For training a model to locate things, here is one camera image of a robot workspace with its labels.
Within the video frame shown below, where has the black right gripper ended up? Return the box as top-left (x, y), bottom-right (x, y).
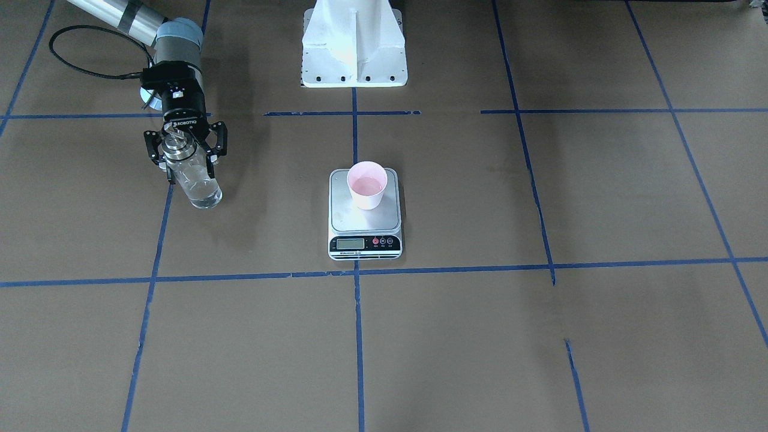
top-left (143, 84), bottom-right (228, 185)

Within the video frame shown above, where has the pink plastic cup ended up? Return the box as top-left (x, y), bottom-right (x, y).
top-left (346, 161), bottom-right (388, 211)

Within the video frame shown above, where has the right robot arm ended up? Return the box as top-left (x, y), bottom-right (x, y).
top-left (74, 1), bottom-right (227, 184)

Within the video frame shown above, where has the silver digital kitchen scale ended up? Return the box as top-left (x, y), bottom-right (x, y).
top-left (328, 167), bottom-right (404, 260)

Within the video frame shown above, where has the black camera cable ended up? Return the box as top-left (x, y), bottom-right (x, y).
top-left (49, 25), bottom-right (157, 81)

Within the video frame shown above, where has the white pedestal column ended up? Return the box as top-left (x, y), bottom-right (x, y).
top-left (300, 1), bottom-right (409, 88)

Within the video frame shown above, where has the clear glass sauce bottle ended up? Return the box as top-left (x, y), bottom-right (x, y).
top-left (161, 124), bottom-right (223, 209)

